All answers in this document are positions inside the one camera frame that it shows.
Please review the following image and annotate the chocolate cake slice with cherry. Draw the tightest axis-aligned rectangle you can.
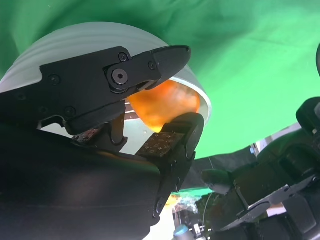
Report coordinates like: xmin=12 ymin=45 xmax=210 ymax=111
xmin=124 ymin=101 xmax=138 ymax=121

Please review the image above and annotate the long orange croissant bread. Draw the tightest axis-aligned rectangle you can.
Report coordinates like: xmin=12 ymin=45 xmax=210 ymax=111
xmin=126 ymin=79 xmax=201 ymax=134

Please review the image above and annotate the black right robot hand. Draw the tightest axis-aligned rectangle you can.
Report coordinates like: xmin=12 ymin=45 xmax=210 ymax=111
xmin=0 ymin=45 xmax=205 ymax=240

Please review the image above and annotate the green tablecloth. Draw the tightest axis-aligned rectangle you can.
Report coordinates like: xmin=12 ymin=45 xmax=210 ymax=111
xmin=0 ymin=0 xmax=320 ymax=161

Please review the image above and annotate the pale grey-green bowl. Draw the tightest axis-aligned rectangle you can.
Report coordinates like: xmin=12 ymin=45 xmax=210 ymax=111
xmin=0 ymin=21 xmax=214 ymax=157

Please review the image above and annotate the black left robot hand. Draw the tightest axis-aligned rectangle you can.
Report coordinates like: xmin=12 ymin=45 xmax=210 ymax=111
xmin=201 ymin=96 xmax=320 ymax=240

